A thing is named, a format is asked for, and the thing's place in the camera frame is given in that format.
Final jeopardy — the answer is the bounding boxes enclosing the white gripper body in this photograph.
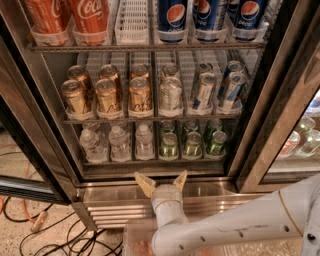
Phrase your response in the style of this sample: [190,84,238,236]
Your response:
[151,185,188,228]

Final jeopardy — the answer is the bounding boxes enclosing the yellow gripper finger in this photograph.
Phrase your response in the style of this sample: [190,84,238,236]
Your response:
[134,172,156,198]
[173,170,188,192]

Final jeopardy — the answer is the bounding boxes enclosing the green can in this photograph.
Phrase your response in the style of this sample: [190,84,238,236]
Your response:
[183,132,202,159]
[160,132,178,161]
[183,120,199,135]
[206,130,228,156]
[160,120,175,135]
[204,118,223,137]

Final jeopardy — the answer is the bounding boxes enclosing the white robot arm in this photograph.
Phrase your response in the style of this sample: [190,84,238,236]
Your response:
[135,172,320,256]

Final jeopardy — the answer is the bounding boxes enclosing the stainless fridge base grille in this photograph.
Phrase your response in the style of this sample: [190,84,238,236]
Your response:
[72,179,263,230]

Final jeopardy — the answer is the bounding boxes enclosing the gold can front right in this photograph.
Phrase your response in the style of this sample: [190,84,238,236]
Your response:
[129,77,152,112]

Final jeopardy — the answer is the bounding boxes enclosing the gold can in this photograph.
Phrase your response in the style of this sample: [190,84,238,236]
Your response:
[95,78,120,114]
[130,64,150,79]
[129,77,152,112]
[61,80,90,114]
[99,64,123,98]
[67,65,94,98]

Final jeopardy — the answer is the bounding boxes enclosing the silver blue can front middle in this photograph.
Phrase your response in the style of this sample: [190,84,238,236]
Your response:
[192,72,217,110]

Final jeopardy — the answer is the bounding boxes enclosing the silver blue can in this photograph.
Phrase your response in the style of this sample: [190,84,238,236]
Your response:
[192,72,217,110]
[223,60,245,79]
[218,72,247,111]
[193,62,213,84]

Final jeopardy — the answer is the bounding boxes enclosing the gold can front middle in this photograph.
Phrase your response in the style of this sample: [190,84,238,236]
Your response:
[95,78,120,114]

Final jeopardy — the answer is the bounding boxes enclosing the right fridge glass door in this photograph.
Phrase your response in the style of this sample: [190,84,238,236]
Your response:
[237,7,320,193]

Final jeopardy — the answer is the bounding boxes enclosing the silver blue can front right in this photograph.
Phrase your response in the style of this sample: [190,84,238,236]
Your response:
[218,72,247,111]

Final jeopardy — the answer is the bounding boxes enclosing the gold can back right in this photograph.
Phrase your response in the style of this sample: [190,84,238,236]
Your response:
[130,64,150,79]

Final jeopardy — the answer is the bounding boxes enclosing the open fridge door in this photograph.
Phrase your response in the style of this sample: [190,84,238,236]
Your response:
[0,10,77,204]

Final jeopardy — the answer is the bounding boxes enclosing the silver blue can back middle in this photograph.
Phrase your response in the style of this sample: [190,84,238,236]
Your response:
[193,62,213,84]

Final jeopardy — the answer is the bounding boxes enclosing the gold can front left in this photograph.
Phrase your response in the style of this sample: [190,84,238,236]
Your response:
[61,80,90,114]

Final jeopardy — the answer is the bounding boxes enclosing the gold can back middle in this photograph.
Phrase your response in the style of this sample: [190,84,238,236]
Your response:
[99,64,123,98]

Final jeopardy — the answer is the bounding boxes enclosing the silver blue can back right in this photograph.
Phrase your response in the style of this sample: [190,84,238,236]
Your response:
[223,60,245,79]

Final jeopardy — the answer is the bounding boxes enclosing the gold can back left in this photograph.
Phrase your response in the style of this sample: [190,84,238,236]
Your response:
[67,65,94,98]

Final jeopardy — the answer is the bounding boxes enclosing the empty white shelf tray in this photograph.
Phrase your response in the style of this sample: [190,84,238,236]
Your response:
[114,0,149,45]

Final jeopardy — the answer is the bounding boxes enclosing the blue pepsi can left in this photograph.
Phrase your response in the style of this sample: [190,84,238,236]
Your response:
[157,0,188,32]

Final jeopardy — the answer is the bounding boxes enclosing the blue pepsi can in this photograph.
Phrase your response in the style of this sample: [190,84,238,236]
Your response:
[228,0,268,30]
[195,0,228,31]
[157,0,188,32]

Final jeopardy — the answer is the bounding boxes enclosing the blue pepsi can middle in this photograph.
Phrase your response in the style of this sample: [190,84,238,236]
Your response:
[195,0,228,31]

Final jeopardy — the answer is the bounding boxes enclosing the red cola can right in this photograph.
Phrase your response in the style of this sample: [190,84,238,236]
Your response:
[67,0,109,34]

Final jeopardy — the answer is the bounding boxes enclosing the red cola can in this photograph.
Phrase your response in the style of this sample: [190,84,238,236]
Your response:
[67,0,109,34]
[24,0,70,34]

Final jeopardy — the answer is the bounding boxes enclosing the blue pepsi can right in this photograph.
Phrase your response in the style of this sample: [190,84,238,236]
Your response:
[228,0,268,30]

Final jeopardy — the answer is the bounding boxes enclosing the red cola can left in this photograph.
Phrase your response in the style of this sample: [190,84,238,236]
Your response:
[24,0,70,34]

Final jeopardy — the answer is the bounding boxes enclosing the water bottle front right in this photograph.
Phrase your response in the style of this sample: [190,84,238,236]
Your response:
[135,124,154,160]

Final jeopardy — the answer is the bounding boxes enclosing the water bottle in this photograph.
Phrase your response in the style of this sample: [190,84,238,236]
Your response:
[135,124,154,160]
[108,125,131,162]
[80,129,107,164]

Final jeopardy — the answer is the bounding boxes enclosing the water bottle front middle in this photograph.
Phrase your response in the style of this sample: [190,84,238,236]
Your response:
[108,125,131,162]

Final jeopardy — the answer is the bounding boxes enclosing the clear bin pink contents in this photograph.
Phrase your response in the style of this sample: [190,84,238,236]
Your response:
[122,219,157,256]

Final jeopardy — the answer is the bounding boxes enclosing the water bottle front left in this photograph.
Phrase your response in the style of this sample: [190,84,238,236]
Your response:
[80,129,107,164]

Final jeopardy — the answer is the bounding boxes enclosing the clear bin bubble wrap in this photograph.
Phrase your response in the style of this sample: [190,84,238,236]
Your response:
[213,238,302,256]

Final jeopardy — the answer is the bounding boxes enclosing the middle wire shelf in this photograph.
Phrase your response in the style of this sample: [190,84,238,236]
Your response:
[63,114,241,124]

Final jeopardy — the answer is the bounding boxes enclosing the wire shelf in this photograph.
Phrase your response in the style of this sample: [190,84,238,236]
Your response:
[63,114,241,124]
[30,42,267,53]

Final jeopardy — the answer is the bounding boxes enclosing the black floor cables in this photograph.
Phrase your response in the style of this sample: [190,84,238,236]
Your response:
[2,196,124,256]

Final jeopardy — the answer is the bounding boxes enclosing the orange extension cord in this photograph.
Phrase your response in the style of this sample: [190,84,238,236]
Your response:
[0,143,38,224]

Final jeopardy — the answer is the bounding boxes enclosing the upper wire shelf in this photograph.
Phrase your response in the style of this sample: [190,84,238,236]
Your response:
[30,42,267,53]

